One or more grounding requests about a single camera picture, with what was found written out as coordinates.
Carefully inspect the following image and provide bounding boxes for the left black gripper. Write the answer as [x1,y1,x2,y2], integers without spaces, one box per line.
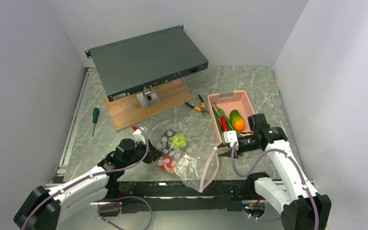
[123,138,164,167]

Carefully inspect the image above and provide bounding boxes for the dark fake grape bunch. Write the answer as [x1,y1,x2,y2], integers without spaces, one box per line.
[157,129,175,153]

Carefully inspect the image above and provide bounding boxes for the green fake apple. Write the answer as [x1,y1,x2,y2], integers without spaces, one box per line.
[172,133,189,150]

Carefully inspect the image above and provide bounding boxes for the red fake chili pepper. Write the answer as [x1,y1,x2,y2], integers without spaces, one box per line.
[220,116,230,132]

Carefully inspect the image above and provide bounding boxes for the orange fake fruit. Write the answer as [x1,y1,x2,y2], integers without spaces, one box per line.
[230,110,245,132]

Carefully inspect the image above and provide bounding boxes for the clear zip top bag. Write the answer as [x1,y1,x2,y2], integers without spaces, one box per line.
[155,129,219,193]

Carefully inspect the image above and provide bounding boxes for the green fake bean pod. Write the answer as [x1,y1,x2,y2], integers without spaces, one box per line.
[212,107,222,135]

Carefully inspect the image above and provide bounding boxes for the green fake chili pepper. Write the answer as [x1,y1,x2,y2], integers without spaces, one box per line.
[214,103,235,131]

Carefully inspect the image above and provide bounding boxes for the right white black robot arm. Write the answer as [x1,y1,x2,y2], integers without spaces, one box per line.
[218,114,332,230]

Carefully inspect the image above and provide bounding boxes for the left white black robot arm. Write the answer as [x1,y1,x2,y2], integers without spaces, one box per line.
[13,138,162,230]

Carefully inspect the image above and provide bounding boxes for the brown wooden board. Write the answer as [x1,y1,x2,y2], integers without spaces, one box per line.
[105,79,193,131]

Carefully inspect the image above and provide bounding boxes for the orange black pliers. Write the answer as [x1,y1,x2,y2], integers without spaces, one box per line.
[185,94,209,116]

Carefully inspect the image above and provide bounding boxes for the pink perforated plastic basket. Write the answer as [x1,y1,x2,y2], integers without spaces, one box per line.
[207,90,255,144]

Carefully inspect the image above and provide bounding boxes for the dark grey rack server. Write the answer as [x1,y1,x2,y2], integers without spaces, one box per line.
[85,25,209,102]

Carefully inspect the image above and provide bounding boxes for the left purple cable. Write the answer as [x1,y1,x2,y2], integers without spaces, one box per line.
[20,126,153,230]

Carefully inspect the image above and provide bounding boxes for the purple cable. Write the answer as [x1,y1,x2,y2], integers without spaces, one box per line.
[230,142,321,230]
[20,126,153,230]

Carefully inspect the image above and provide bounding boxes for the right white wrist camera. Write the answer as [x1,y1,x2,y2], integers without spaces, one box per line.
[221,130,239,150]

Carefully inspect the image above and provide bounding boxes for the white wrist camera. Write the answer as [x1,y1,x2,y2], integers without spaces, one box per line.
[221,130,239,150]
[131,126,149,143]

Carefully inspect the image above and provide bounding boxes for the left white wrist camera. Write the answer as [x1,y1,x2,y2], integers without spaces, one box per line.
[131,126,149,143]

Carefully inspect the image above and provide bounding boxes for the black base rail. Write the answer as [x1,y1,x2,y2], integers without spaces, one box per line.
[104,180,260,214]

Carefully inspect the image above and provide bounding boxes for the metal bracket with knob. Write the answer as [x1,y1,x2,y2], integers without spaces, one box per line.
[137,88,160,108]

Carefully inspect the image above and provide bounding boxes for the green handled screwdriver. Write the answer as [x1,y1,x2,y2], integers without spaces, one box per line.
[92,107,100,137]

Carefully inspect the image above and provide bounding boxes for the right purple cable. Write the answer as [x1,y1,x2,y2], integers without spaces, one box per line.
[230,142,321,230]

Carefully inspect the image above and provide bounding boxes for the aluminium frame rail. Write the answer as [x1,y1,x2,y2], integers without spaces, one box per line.
[45,67,95,187]

